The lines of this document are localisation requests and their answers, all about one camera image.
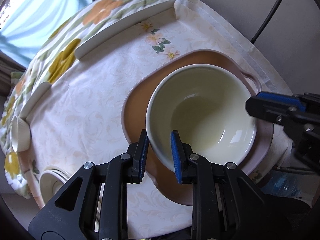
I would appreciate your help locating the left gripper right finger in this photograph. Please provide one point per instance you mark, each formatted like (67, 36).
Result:
(224, 198)

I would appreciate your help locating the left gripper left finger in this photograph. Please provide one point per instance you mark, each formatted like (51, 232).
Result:
(93, 202)

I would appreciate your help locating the duck pattern deep plate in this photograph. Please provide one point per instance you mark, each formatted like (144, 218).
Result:
(50, 183)

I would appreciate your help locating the pink square handled dish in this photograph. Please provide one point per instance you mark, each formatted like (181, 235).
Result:
(134, 117)

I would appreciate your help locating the cream yellow-patterned bowl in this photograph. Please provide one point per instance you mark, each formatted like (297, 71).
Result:
(206, 105)

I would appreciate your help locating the white ribbed small bowl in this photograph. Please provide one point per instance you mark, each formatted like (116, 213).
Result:
(20, 135)

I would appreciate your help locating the plain white plate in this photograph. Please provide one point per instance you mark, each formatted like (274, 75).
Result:
(59, 171)

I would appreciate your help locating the long white tray left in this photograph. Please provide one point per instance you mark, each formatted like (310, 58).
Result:
(34, 98)

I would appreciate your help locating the long white tray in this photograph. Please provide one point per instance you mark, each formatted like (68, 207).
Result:
(121, 25)
(34, 98)

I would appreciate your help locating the brown curtain left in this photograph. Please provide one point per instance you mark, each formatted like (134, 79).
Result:
(7, 66)

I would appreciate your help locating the long white tray right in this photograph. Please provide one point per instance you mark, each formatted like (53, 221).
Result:
(121, 25)

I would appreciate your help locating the green striped floral duvet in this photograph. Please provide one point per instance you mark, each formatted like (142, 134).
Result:
(53, 59)

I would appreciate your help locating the blue cloth on window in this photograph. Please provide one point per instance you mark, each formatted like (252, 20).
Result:
(31, 24)

